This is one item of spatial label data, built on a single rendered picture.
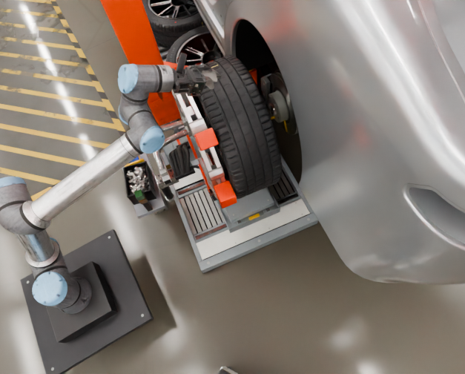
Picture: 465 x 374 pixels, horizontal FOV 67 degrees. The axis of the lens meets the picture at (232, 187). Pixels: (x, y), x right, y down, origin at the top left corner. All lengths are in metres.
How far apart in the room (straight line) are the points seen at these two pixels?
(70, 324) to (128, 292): 0.32
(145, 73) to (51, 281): 1.12
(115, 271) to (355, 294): 1.45
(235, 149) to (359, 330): 1.38
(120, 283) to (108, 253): 0.20
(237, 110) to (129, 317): 1.27
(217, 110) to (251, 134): 0.17
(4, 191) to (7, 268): 1.49
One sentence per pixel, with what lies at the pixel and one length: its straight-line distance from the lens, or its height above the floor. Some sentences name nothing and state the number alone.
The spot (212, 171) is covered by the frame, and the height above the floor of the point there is 0.98.
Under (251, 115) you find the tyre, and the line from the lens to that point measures 1.43.
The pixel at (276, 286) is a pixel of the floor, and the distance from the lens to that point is 2.30.
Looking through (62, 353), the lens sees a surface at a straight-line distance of 2.24.
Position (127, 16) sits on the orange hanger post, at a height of 1.27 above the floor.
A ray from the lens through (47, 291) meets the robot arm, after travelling 1.91.
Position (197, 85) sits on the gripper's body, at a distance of 1.29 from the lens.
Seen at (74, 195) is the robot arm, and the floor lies 1.23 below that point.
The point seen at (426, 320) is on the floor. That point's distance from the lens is 2.46.
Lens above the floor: 2.26
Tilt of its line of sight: 63 degrees down
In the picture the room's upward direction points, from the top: 11 degrees counter-clockwise
